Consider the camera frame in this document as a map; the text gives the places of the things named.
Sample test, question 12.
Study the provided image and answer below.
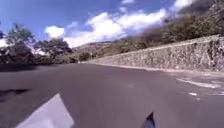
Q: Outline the wooded hillside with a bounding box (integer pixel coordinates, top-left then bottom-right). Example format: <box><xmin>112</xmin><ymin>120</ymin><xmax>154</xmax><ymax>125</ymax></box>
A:
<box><xmin>71</xmin><ymin>0</ymin><xmax>224</xmax><ymax>61</ymax></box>

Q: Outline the grey asphalt road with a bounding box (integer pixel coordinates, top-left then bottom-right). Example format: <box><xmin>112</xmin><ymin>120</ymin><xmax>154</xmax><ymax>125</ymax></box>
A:
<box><xmin>0</xmin><ymin>63</ymin><xmax>224</xmax><ymax>128</ymax></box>

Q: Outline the row of trees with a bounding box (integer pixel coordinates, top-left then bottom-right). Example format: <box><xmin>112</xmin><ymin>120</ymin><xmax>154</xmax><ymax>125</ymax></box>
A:
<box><xmin>0</xmin><ymin>23</ymin><xmax>91</xmax><ymax>65</ymax></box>

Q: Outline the tall stone wall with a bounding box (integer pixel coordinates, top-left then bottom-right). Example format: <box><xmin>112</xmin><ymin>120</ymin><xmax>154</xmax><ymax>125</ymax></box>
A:
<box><xmin>81</xmin><ymin>34</ymin><xmax>224</xmax><ymax>73</ymax></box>

